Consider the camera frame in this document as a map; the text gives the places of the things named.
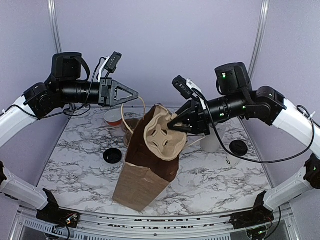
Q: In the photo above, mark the white paper coffee cup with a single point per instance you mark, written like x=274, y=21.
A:
x=232, y=160

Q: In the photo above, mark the red paper bowl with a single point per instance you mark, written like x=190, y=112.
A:
x=113, y=117

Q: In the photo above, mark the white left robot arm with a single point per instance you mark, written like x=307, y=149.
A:
x=66, y=157

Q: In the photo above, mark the brown paper takeout bag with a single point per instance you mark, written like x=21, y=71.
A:
x=143, y=175

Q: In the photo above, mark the right aluminium frame post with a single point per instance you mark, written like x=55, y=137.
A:
x=261, y=29

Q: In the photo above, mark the left aluminium frame post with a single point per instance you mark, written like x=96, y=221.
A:
x=53, y=19

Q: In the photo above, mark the white ribbed holder cup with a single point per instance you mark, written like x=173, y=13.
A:
x=210, y=143

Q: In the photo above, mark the black plastic cup lid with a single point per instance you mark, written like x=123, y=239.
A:
x=238, y=148
x=112, y=156

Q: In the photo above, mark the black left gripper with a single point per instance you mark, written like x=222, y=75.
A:
x=106, y=82

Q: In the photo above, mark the aluminium front rail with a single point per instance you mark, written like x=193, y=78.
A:
x=100, y=226

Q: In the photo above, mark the aluminium frame post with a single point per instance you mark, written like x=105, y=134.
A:
x=53, y=19
x=261, y=29

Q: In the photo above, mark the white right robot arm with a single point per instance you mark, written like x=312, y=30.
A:
x=273, y=109

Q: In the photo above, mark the brown cardboard cup carrier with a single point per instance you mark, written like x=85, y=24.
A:
x=164, y=143
x=128, y=129

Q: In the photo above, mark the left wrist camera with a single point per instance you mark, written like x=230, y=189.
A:
x=70, y=66

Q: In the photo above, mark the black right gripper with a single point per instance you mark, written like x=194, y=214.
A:
x=196, y=117

